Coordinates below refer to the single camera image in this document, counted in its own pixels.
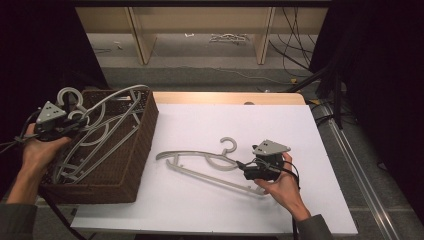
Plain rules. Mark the long metal floor rail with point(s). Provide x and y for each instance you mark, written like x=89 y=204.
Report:
x=363 y=176

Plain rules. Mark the grey plastic clothes hanger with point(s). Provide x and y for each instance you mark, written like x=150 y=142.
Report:
x=69 y=90
x=228 y=139
x=77 y=113

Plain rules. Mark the brown wicker basket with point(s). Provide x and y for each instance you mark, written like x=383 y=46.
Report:
x=133 y=173

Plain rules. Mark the person's left hand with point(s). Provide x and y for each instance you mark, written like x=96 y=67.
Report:
x=38 y=153

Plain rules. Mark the white board sheet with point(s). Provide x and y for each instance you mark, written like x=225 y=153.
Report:
x=206 y=126

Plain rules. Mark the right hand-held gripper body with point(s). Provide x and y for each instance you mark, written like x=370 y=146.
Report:
x=270 y=147

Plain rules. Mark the light wooden shelf unit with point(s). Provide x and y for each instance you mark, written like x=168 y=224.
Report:
x=143 y=40

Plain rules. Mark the person's right hand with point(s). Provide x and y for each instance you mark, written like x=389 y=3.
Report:
x=286 y=193

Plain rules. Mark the small white floor scrap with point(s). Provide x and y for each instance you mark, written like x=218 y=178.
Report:
x=189 y=34

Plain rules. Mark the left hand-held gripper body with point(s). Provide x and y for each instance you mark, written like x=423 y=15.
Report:
x=50 y=113

